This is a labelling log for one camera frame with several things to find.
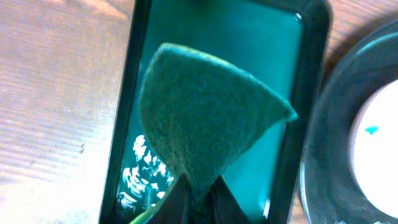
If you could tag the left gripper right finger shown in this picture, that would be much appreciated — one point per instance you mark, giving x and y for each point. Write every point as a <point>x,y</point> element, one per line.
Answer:
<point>225,209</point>

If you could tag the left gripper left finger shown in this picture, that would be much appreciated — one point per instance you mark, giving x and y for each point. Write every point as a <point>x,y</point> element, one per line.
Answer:
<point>176,206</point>

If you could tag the green sponge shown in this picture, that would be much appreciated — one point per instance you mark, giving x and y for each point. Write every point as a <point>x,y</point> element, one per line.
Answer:
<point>200,113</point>

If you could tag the white plate with green stain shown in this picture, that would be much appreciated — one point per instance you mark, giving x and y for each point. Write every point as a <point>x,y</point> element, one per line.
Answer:
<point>373,149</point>

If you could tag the black round tray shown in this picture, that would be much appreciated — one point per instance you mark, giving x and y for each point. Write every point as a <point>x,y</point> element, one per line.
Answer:
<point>329,192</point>

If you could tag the black rectangular tray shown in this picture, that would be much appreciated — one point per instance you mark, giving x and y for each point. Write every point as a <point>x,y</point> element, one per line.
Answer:
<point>280,43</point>

